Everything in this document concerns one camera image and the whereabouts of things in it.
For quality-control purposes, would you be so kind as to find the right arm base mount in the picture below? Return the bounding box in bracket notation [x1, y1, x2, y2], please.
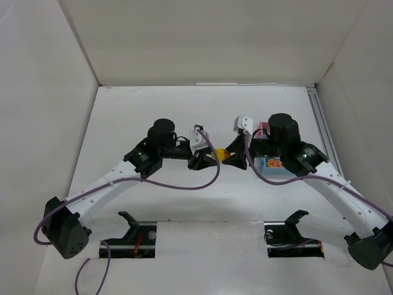
[263, 210, 324, 258]

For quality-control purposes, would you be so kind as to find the pink container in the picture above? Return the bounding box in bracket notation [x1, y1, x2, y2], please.
[255, 122, 270, 139]

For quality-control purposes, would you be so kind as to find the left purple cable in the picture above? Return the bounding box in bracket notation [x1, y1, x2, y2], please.
[33, 124, 220, 295]

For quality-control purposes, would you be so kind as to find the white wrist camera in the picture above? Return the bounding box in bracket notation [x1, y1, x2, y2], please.
[233, 116, 254, 134]
[189, 124, 209, 152]

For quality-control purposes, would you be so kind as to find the orange flower print lego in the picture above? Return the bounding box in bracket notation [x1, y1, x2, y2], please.
[266, 158, 284, 168]

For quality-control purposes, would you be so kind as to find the light blue container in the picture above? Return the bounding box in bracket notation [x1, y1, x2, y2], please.
[259, 157, 294, 179]

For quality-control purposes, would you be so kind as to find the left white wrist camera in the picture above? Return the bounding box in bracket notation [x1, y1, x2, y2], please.
[189, 124, 209, 152]

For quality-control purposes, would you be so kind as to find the yellow curved lego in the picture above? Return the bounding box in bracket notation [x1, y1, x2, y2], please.
[216, 149, 231, 162]

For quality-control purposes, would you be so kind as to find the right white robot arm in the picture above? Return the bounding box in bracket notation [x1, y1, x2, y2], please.
[223, 113, 392, 270]

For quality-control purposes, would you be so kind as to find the aluminium rail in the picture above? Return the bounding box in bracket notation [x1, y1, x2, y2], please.
[306, 85, 343, 174]

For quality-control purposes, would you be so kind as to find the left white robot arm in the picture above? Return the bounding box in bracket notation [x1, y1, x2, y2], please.
[35, 119, 220, 259]

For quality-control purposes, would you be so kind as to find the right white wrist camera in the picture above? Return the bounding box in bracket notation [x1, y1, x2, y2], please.
[233, 116, 254, 134]

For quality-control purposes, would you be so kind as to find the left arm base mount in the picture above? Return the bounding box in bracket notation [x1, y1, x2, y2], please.
[106, 211, 157, 259]

